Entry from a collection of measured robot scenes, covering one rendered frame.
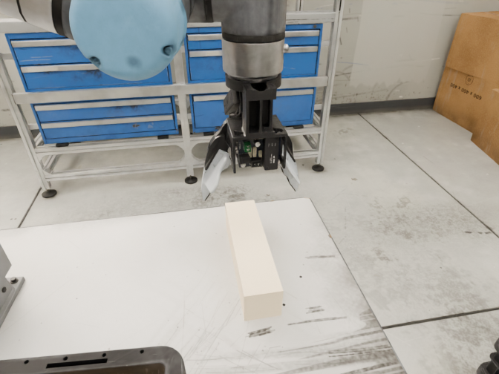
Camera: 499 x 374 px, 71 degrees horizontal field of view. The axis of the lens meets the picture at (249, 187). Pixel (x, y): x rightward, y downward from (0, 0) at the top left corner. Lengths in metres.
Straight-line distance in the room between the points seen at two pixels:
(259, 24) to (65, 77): 1.68
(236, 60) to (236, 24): 0.04
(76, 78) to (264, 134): 1.65
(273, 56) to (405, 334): 1.28
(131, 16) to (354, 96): 3.02
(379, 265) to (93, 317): 1.34
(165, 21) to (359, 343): 0.51
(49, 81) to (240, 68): 1.69
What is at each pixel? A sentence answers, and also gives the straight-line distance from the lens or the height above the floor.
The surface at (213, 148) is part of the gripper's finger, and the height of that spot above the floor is 0.96.
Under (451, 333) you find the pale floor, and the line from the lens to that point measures 1.61.
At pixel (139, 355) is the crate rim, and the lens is 0.31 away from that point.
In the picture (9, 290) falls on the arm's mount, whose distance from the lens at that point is 0.73.
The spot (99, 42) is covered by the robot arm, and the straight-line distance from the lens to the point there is 0.28.
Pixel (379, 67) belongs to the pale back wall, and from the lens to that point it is 3.25.
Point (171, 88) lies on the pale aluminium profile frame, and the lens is 1.93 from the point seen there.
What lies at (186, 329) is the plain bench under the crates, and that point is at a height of 0.70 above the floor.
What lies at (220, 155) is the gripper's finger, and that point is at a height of 0.94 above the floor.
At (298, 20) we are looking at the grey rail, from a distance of 1.96.
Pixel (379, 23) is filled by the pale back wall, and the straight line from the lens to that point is 3.15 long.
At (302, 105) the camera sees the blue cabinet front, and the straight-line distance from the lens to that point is 2.12.
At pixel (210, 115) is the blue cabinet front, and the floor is 0.42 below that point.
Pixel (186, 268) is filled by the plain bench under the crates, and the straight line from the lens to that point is 0.68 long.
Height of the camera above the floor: 1.19
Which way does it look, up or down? 34 degrees down
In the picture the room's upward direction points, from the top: straight up
